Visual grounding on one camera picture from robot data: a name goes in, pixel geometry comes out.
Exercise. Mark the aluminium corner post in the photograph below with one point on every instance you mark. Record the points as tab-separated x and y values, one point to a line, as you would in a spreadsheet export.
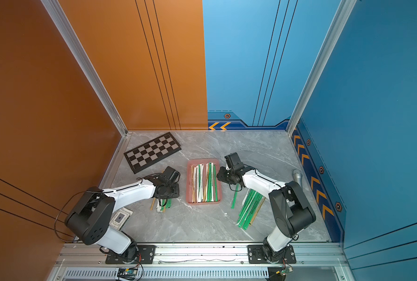
334	32
63	25

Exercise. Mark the left aluminium corner post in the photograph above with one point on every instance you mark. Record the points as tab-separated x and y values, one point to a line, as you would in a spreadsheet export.
63	25

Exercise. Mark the silver grey microphone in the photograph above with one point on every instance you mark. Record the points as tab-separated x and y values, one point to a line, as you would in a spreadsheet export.
298	176

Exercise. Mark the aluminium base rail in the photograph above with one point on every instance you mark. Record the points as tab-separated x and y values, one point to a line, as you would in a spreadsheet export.
204	261

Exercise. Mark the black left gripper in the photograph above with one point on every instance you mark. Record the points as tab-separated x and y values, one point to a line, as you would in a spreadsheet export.
177	194

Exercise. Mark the pink translucent storage box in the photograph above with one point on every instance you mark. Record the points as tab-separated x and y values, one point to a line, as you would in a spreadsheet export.
197	181

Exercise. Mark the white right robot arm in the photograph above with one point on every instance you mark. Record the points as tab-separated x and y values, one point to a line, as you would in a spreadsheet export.
291	209

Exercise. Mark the green circuit board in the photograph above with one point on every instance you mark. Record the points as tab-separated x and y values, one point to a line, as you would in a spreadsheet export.
127	274
283	273

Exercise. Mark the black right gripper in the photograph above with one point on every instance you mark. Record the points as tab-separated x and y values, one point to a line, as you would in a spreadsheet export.
222	169

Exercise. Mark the black white chessboard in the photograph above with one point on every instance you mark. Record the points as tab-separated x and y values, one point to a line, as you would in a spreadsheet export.
151	152

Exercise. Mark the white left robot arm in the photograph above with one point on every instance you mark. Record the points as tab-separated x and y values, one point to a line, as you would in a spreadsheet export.
90	218

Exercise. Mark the green PLA printed straw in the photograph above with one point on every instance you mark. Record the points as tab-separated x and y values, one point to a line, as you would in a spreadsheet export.
209	197

